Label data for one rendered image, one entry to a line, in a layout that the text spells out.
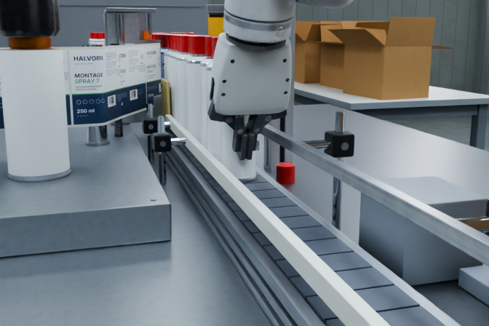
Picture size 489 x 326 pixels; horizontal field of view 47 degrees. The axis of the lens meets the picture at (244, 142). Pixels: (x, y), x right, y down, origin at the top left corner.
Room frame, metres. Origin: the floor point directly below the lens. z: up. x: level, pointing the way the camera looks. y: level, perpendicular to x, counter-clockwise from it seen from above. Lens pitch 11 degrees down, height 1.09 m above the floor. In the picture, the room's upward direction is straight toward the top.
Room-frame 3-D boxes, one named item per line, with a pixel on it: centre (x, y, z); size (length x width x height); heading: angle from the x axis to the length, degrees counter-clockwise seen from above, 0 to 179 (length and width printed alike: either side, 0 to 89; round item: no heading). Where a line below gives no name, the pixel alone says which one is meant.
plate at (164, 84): (1.25, 0.18, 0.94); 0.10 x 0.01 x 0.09; 16
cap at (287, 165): (0.96, -0.07, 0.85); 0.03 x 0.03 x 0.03
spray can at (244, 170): (0.80, 0.01, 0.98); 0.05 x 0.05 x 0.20
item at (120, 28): (1.35, 0.27, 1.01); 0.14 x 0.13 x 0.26; 16
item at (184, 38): (1.13, 0.11, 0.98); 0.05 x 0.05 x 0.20
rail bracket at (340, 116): (0.68, -0.10, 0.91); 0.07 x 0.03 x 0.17; 106
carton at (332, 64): (3.17, -0.63, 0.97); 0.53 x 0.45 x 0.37; 108
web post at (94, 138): (1.05, 0.28, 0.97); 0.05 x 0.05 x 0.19
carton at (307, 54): (3.55, -0.43, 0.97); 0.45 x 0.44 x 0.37; 109
